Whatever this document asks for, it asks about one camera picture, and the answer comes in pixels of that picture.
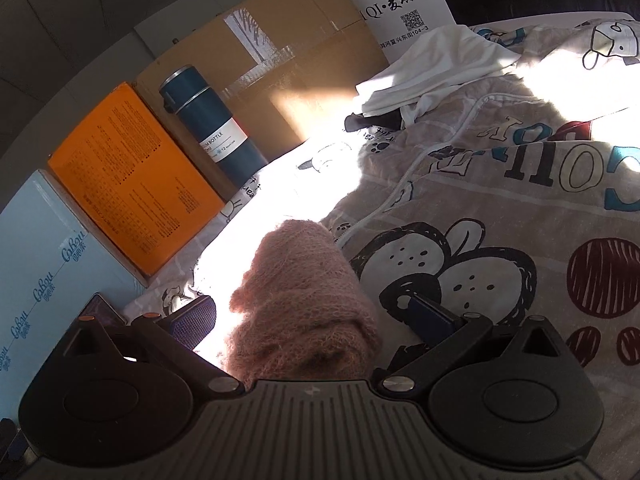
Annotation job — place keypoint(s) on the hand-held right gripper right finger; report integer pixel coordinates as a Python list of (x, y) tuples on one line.
[(430, 317)]

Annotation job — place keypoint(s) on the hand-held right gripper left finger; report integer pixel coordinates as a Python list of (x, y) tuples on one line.
[(192, 320)]

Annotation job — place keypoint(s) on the pink knitted sweater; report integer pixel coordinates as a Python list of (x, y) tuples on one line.
[(300, 290)]

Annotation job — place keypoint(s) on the printed beige blanket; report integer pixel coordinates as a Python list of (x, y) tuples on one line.
[(475, 200)]

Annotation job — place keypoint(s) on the orange box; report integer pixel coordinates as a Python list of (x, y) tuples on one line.
[(130, 175)]

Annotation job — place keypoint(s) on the light blue carton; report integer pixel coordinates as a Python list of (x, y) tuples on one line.
[(45, 260)]

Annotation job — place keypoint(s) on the dark blue vacuum bottle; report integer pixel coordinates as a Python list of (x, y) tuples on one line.
[(215, 130)]

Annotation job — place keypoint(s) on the black cloth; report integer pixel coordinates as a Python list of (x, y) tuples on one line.
[(385, 120)]

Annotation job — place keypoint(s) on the white garment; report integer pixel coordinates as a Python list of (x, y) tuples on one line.
[(440, 65)]

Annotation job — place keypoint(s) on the brown cardboard box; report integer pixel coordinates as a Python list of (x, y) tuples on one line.
[(300, 50)]

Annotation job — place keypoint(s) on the white paper bag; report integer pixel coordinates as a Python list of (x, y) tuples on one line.
[(395, 0)]

